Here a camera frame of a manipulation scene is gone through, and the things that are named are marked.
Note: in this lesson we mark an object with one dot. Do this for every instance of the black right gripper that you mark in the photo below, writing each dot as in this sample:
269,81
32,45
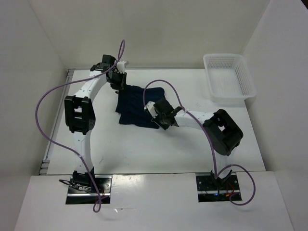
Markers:
164,126

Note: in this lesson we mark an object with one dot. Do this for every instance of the navy blue shorts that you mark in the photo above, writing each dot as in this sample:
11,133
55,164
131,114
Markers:
131,108

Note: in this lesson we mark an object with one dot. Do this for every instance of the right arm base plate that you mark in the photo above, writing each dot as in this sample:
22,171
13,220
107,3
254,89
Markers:
208,192

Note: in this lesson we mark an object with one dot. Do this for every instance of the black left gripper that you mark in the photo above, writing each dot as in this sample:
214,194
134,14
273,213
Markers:
122,83

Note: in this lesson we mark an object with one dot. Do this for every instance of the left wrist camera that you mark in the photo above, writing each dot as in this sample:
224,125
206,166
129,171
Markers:
121,66

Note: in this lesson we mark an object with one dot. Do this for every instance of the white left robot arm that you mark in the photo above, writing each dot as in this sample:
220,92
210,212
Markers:
80,116

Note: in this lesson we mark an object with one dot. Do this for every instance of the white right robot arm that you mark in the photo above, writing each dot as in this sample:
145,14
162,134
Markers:
222,133

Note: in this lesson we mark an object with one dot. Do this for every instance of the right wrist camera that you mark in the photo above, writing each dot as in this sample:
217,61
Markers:
149,107

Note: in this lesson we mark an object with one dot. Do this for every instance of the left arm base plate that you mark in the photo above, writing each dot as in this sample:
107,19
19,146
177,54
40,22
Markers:
82,195

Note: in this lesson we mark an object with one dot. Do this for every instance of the white plastic basket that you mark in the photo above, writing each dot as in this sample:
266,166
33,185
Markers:
229,79

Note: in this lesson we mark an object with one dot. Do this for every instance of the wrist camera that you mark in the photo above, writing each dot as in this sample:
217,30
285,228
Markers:
121,66
149,107

